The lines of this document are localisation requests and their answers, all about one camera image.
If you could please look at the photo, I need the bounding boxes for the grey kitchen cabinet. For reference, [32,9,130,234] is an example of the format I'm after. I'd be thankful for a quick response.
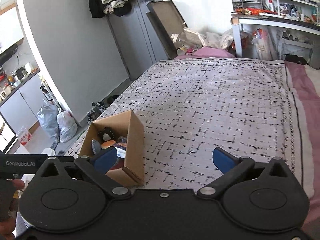
[0,69,52,153]

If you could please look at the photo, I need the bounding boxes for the clear plastic bottle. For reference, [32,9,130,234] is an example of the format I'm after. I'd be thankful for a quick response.
[171,33,187,43]

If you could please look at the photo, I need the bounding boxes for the black and white printed blanket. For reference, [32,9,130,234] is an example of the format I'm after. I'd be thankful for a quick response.
[65,58,305,196]

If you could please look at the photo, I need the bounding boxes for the grey blue plush toy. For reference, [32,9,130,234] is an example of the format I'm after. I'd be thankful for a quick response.
[91,139,102,156]

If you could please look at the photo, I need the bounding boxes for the beige duvet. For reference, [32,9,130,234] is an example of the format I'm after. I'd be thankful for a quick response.
[303,64,320,101]

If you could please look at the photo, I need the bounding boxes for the black plush toy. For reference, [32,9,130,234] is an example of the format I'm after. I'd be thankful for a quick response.
[97,127,116,141]

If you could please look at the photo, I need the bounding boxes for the white desk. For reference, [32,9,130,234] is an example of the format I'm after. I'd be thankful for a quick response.
[231,13,320,58]

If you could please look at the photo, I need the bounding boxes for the white plastic bag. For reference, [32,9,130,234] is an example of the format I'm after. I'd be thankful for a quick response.
[57,108,78,143]

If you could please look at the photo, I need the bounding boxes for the brown cardboard box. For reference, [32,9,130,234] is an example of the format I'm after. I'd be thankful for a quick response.
[78,110,145,188]

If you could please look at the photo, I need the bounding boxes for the black cloth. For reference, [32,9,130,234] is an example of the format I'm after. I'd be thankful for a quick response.
[284,54,313,67]

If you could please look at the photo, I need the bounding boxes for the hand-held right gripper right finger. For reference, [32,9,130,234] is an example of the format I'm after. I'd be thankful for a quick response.
[197,147,294,200]

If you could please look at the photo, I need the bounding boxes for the grey plastic bag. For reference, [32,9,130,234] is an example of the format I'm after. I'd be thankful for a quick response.
[37,99,61,141]

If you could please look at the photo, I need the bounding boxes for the flat brown cardboard sheet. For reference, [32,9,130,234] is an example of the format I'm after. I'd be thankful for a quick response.
[146,0,188,60]

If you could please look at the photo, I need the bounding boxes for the grey door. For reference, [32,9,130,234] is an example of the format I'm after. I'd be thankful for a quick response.
[107,0,176,81]

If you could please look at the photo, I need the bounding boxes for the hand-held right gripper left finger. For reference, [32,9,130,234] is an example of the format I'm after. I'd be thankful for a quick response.
[37,146,132,200]

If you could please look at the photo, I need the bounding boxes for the person's left hand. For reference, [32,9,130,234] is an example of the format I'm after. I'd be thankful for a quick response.
[0,179,26,240]

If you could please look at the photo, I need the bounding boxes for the red and white bag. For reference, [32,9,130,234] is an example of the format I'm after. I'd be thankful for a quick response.
[16,129,33,146]

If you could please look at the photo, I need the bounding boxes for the pile of crumpled plastic bags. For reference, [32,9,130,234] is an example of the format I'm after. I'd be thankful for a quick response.
[184,27,234,50]

